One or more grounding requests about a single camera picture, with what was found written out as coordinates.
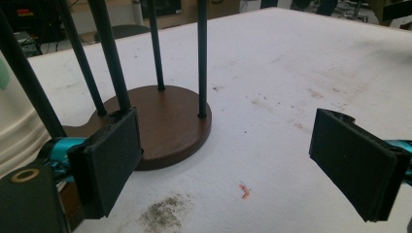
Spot white printed paper cup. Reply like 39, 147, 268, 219
0, 51, 67, 179

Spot small orange scrap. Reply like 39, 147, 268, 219
238, 182, 253, 201

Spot wooden cup rack black wires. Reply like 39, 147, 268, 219
0, 0, 213, 231

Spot white foam mat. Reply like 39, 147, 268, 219
0, 8, 412, 233

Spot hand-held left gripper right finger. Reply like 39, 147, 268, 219
309, 108, 412, 223

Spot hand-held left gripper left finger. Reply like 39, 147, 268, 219
48, 108, 144, 220

